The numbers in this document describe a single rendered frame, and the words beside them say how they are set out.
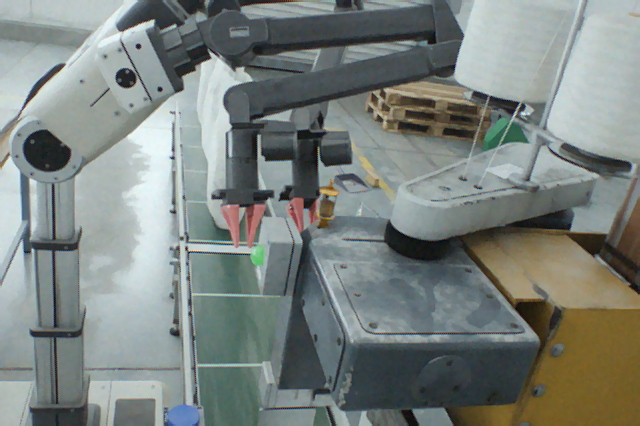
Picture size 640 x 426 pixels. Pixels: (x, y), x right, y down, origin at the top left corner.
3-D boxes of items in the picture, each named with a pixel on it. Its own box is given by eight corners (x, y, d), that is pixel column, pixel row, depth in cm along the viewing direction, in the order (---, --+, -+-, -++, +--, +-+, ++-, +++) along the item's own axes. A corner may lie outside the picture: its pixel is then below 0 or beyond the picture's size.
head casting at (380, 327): (268, 360, 97) (296, 196, 85) (405, 359, 104) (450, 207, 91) (305, 520, 71) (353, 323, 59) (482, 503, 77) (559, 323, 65)
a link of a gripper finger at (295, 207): (329, 235, 115) (328, 189, 118) (294, 233, 113) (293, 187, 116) (320, 244, 121) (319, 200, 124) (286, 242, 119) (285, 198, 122)
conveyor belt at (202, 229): (180, 116, 461) (181, 105, 457) (229, 121, 471) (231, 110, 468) (187, 261, 268) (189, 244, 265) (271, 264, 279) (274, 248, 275)
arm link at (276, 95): (448, 48, 111) (464, 32, 100) (454, 77, 111) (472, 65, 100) (224, 96, 109) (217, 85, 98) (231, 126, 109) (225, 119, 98)
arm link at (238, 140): (226, 130, 107) (223, 123, 101) (264, 130, 107) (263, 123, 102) (227, 168, 107) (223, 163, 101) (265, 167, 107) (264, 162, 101)
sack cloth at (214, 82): (197, 143, 385) (208, 31, 355) (230, 146, 391) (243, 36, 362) (201, 171, 345) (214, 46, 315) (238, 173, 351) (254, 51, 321)
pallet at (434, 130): (364, 109, 706) (366, 97, 700) (454, 120, 734) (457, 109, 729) (384, 131, 634) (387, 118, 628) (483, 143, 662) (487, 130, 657)
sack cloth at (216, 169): (202, 189, 321) (216, 57, 291) (242, 193, 326) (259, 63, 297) (204, 229, 280) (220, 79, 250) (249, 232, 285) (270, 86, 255)
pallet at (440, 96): (368, 85, 693) (371, 74, 687) (462, 99, 719) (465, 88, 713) (386, 104, 621) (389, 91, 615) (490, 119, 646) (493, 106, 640)
